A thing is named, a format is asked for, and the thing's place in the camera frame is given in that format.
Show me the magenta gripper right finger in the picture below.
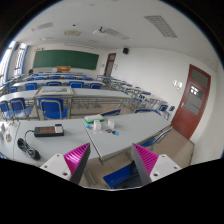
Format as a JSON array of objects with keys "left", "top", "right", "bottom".
[{"left": 130, "top": 143, "right": 183, "bottom": 186}]

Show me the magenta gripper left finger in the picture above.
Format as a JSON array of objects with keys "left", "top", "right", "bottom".
[{"left": 40, "top": 142, "right": 92, "bottom": 185}]

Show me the white charger plug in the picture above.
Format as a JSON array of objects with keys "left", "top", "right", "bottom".
[{"left": 55, "top": 124, "right": 63, "bottom": 133}]

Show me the black power strip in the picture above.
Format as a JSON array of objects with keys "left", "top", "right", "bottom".
[{"left": 34, "top": 126, "right": 64, "bottom": 137}]

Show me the blue chair under table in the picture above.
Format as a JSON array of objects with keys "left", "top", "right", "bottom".
[{"left": 103, "top": 161, "right": 142, "bottom": 189}]

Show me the small white box left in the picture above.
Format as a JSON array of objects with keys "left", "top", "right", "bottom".
[{"left": 93, "top": 120, "right": 101, "bottom": 131}]

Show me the small white box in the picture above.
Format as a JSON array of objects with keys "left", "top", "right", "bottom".
[
  {"left": 93, "top": 120, "right": 101, "bottom": 131},
  {"left": 108, "top": 119, "right": 115, "bottom": 129}
]

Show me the green white box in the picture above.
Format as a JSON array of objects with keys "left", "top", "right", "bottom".
[{"left": 84, "top": 114, "right": 104, "bottom": 124}]

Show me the small white box right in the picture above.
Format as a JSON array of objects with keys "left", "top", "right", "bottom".
[{"left": 108, "top": 119, "right": 115, "bottom": 129}]

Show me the blue chair front left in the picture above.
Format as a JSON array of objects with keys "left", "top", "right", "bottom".
[{"left": 38, "top": 97, "right": 67, "bottom": 119}]

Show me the brown door near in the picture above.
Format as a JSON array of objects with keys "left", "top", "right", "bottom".
[{"left": 171, "top": 65, "right": 211, "bottom": 139}]

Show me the brown door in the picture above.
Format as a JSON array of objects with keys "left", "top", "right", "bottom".
[
  {"left": 171, "top": 65, "right": 211, "bottom": 139},
  {"left": 104, "top": 53, "right": 116, "bottom": 76}
]

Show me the framed picture on desk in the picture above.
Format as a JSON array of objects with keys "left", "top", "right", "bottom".
[{"left": 36, "top": 86, "right": 73, "bottom": 96}]

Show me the blue chair far left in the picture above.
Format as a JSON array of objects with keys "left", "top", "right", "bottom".
[{"left": 10, "top": 97, "right": 32, "bottom": 119}]

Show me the wooden lectern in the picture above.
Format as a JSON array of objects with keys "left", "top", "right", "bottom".
[{"left": 57, "top": 66, "right": 71, "bottom": 72}]

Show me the green chalkboard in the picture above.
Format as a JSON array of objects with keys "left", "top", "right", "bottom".
[{"left": 33, "top": 50, "right": 99, "bottom": 70}]

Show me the brown door far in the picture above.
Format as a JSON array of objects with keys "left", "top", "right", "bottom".
[{"left": 104, "top": 53, "right": 116, "bottom": 76}]

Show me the ceiling projector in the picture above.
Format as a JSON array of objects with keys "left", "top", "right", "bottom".
[{"left": 93, "top": 27, "right": 106, "bottom": 35}]

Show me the black power cable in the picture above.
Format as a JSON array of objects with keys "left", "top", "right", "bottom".
[{"left": 16, "top": 129, "right": 42, "bottom": 162}]

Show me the black wall speaker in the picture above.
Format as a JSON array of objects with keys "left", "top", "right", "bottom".
[{"left": 123, "top": 48, "right": 129, "bottom": 55}]

